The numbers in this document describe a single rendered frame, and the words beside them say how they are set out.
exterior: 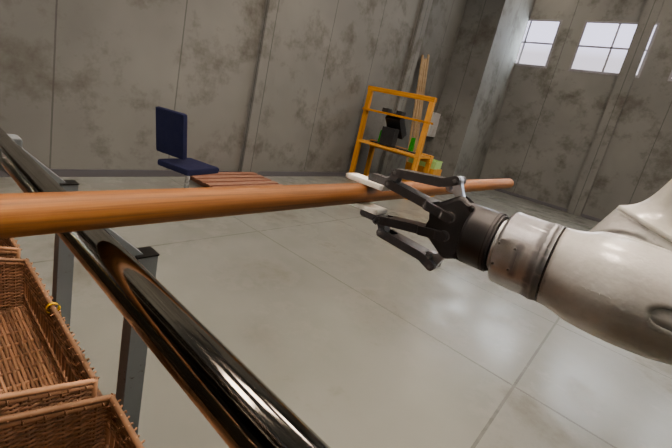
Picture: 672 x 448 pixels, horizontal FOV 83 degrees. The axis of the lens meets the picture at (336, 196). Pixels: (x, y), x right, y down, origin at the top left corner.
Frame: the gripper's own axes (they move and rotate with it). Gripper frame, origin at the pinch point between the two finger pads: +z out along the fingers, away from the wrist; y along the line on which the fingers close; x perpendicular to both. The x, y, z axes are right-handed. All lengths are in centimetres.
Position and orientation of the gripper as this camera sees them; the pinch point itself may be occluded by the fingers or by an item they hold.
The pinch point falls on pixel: (365, 193)
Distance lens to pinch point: 57.6
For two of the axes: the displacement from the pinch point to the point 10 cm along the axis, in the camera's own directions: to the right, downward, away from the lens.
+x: 6.3, -0.5, 7.7
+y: -2.1, 9.5, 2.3
